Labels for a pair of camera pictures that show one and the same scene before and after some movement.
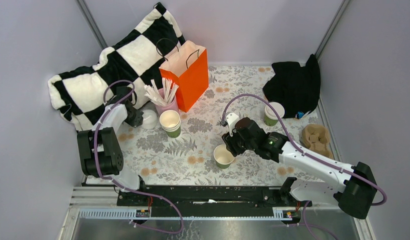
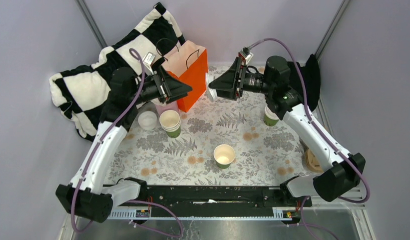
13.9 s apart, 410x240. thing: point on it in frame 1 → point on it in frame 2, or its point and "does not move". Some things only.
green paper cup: x=222 y=157 does not move
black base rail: x=215 y=197 does not move
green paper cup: x=270 y=117 does not move
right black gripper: x=229 y=140 → x=227 y=85
